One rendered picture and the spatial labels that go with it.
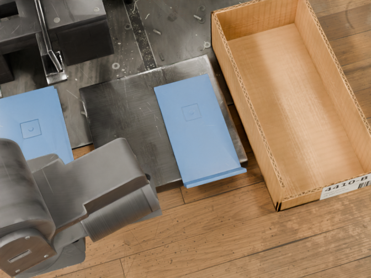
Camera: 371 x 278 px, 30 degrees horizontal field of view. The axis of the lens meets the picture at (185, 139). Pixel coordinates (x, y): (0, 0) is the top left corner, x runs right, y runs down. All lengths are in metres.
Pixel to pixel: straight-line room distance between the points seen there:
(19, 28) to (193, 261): 0.35
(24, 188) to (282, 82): 0.50
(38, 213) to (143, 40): 0.51
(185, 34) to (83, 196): 0.47
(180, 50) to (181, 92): 0.08
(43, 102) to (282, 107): 0.29
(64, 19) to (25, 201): 0.44
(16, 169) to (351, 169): 0.48
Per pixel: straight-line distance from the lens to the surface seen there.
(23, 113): 0.79
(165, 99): 0.85
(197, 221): 0.81
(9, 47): 0.88
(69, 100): 0.90
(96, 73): 0.91
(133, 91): 0.87
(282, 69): 0.90
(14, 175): 0.47
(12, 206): 0.45
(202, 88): 0.86
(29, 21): 0.87
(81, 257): 0.64
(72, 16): 0.86
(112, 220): 0.53
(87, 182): 0.51
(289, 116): 0.87
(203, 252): 0.80
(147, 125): 0.84
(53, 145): 0.77
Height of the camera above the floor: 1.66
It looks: 62 degrees down
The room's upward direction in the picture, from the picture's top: 4 degrees counter-clockwise
